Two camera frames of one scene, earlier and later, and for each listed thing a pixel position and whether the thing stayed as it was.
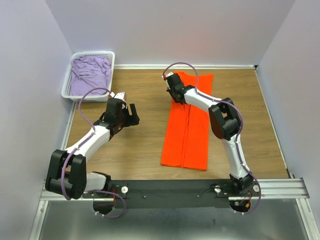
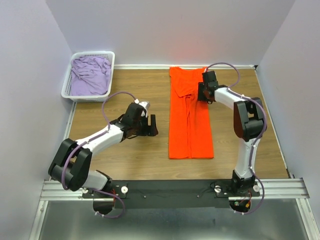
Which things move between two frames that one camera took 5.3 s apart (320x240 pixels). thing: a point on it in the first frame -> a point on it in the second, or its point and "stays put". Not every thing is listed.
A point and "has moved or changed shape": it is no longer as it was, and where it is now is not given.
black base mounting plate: [178, 194] stays put
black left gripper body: [120, 119] -> [144, 119]
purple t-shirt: [88, 72] stays put
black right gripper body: [171, 93] -> [201, 93]
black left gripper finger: [130, 120] -> [142, 129]
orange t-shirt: [186, 139] has moved or changed shape
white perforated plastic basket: [65, 91] stays put
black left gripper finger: [135, 116] -> [152, 130]
